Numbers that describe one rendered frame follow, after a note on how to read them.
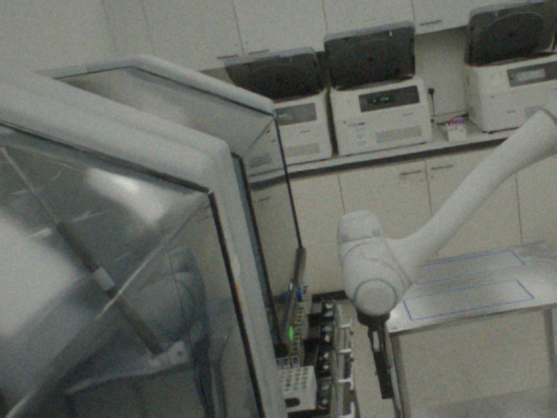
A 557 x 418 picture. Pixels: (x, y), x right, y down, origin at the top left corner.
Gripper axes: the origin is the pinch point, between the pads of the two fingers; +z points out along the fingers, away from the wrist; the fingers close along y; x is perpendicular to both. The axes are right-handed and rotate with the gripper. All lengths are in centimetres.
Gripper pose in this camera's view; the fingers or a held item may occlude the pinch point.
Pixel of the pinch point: (385, 383)
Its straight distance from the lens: 148.0
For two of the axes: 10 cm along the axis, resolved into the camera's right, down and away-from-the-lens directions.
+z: 1.7, 9.4, 2.9
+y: -0.6, 3.1, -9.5
